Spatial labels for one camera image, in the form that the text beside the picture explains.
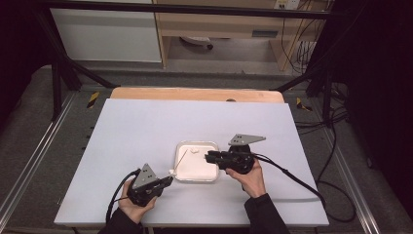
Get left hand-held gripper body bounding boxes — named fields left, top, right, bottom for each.
left=126, top=163, right=164, bottom=208

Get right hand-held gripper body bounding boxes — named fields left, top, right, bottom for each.
left=220, top=134, right=267, bottom=176

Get square metal tray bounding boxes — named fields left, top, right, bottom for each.
left=172, top=139, right=220, bottom=183

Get thin wooden skewer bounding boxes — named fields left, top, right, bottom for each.
left=173, top=149, right=189, bottom=174

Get person's left hand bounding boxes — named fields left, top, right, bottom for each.
left=117, top=179, right=159, bottom=225

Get person's right hand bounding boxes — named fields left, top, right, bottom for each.
left=225, top=159, right=268, bottom=200

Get wooden table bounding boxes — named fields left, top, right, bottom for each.
left=109, top=86, right=285, bottom=104

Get chair base with caster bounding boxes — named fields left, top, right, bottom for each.
left=179, top=36, right=214, bottom=51

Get light wooden desk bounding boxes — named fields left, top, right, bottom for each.
left=152, top=0, right=329, bottom=71

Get white cabinet panel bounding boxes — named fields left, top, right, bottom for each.
left=49, top=0, right=163, bottom=63

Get left hand-held gripper cable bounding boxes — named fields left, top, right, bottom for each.
left=105, top=168, right=142, bottom=224

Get hand-held gripper cable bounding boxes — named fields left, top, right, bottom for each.
left=105, top=168, right=142, bottom=224
left=252, top=152, right=357, bottom=224

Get right hand-held gripper cable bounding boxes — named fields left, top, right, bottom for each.
left=252, top=152, right=357, bottom=224

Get black floor cables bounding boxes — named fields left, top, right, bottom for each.
left=293, top=81, right=350, bottom=136

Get aluminium floor rail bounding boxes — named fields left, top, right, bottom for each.
left=322, top=128, right=382, bottom=234
left=0, top=92, right=77, bottom=215

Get black hanging cables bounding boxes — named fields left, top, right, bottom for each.
left=281, top=0, right=329, bottom=74

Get black metal frame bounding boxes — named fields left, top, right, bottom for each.
left=32, top=0, right=345, bottom=123

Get white wall outlet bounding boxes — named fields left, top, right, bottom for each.
left=274, top=0, right=301, bottom=11

